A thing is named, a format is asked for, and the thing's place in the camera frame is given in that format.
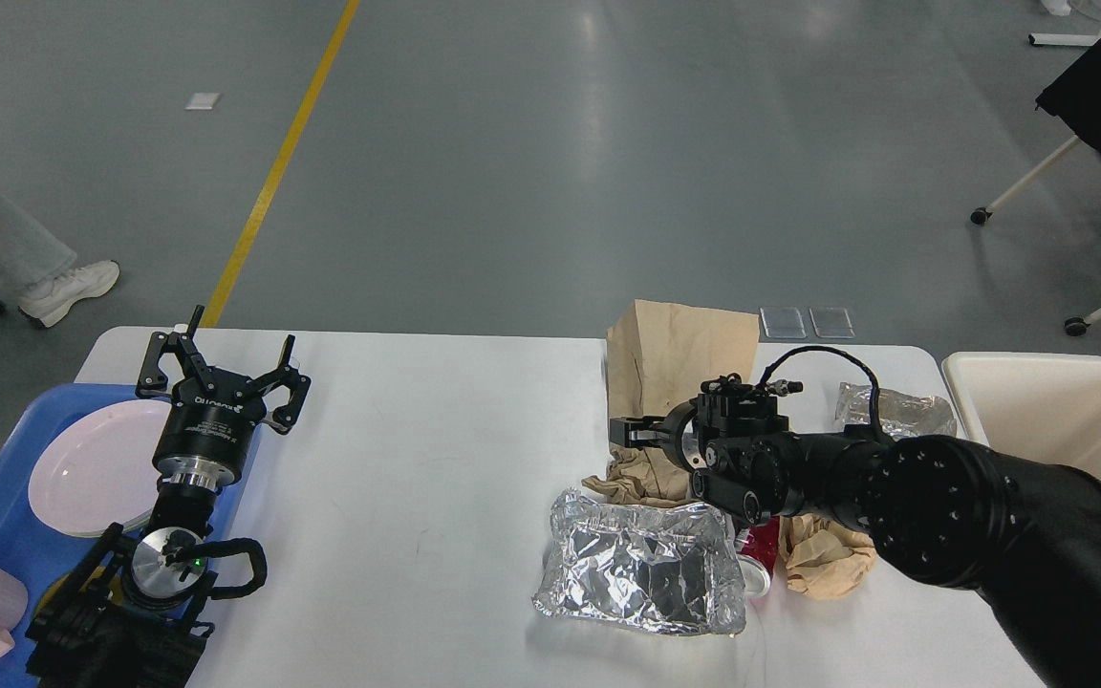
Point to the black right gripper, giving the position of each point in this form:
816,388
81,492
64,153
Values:
675,434

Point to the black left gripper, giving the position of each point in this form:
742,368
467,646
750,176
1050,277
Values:
206,435

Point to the brown paper bag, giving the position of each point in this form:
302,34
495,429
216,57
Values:
659,353

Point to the large foil sheet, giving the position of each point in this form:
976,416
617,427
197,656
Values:
668,571

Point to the pink plate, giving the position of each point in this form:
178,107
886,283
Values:
99,470

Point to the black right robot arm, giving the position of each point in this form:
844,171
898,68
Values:
943,511

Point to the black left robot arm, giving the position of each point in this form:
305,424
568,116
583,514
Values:
129,614

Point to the crumpled brown paper left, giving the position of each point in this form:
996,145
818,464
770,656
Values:
642,476

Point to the crumpled brown paper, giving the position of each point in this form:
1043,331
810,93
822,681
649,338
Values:
823,560
642,476

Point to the crushed red soda can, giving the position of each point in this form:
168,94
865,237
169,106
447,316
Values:
757,550

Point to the clear floor plate left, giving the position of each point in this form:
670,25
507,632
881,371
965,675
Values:
783,323

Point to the clear floor plate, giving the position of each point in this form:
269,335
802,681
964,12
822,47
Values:
832,323
783,323

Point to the clear floor plate right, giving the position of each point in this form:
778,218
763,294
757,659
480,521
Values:
832,323

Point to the crumpled brown paper middle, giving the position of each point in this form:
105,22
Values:
823,560

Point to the teal mug yellow inside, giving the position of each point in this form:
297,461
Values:
73,589

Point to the blue plastic tray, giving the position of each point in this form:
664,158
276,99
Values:
31,552

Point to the person legs at left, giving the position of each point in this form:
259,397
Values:
40,270

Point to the small crumpled foil sheet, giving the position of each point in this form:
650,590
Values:
901,416

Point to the beige plastic bin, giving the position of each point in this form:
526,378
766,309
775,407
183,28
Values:
1042,407

